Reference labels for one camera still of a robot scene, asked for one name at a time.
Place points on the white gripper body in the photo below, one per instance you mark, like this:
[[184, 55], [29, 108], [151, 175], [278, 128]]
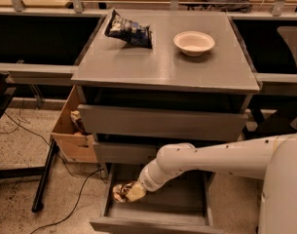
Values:
[[147, 179]]

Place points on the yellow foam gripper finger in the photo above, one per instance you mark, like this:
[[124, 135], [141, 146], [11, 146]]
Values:
[[135, 191]]

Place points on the shiny orange snack bag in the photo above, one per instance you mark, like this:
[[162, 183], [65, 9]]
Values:
[[120, 191]]

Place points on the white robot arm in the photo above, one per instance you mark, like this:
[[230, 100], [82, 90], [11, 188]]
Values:
[[272, 159]]

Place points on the grey open bottom drawer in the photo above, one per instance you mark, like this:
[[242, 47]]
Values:
[[180, 207]]

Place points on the grey top drawer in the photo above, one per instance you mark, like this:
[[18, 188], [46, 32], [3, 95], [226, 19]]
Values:
[[145, 122]]

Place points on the grey drawer cabinet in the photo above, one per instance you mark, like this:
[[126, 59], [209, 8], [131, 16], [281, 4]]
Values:
[[114, 73]]

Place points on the cardboard box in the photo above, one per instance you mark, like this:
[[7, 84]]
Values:
[[75, 147]]

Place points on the crumpled item in box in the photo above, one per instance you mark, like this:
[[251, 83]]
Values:
[[77, 121]]

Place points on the black table leg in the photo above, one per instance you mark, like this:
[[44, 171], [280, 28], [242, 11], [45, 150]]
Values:
[[37, 203]]

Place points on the black office chair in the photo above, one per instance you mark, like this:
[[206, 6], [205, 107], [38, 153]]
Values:
[[274, 109]]

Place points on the white paper bowl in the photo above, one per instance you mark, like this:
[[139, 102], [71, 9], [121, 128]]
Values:
[[193, 43]]

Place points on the dark blue chip bag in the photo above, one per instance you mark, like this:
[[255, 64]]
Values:
[[130, 31]]

